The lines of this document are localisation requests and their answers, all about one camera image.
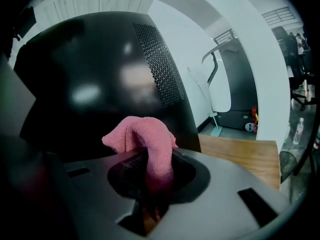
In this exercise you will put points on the large white black machine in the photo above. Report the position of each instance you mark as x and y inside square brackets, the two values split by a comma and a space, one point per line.
[240, 84]

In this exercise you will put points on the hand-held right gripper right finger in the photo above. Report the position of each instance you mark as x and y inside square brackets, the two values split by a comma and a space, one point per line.
[220, 209]

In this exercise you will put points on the black office chair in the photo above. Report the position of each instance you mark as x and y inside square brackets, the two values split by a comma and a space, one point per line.
[291, 56]

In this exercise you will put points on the metal railing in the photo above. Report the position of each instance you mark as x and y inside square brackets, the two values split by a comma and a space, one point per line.
[280, 15]

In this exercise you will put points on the black chest device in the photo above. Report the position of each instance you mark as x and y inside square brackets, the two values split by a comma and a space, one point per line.
[26, 24]

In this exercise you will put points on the large black glossy box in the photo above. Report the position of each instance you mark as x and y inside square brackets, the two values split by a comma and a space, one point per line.
[100, 71]

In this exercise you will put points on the pink cloth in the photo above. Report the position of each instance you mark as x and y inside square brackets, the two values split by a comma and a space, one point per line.
[152, 144]

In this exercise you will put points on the black mesh trash can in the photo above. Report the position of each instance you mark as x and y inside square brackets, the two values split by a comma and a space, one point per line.
[287, 165]

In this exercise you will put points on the wooden platform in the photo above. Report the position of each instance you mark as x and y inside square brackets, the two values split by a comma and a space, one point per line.
[240, 154]

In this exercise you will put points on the white pillar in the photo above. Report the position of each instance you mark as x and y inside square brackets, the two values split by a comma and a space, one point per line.
[262, 84]
[180, 59]

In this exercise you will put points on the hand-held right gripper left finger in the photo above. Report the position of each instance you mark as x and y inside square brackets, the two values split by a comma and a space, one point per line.
[95, 196]

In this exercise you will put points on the clear plastic bottle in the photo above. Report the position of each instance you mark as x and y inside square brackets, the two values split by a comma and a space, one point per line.
[298, 134]

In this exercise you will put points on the red canister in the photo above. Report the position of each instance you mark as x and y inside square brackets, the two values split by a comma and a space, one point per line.
[254, 114]

